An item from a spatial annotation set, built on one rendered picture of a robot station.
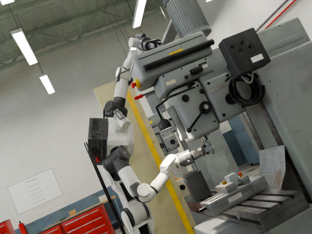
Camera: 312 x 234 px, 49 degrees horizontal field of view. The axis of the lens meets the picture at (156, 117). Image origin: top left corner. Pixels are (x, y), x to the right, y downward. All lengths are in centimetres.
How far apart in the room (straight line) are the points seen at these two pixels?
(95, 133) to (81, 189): 879
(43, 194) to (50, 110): 262
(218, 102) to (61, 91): 968
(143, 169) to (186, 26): 196
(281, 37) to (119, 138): 120
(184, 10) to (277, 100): 78
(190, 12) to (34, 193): 951
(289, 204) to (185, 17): 123
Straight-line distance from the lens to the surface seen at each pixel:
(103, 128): 225
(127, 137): 220
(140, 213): 249
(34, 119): 1135
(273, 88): 204
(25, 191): 1118
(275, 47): 228
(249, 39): 191
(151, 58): 198
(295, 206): 163
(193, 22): 217
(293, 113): 206
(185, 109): 196
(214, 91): 202
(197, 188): 251
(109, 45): 1192
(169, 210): 376
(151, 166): 372
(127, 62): 245
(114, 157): 209
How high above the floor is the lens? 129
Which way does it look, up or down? 7 degrees up
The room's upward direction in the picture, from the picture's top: 25 degrees counter-clockwise
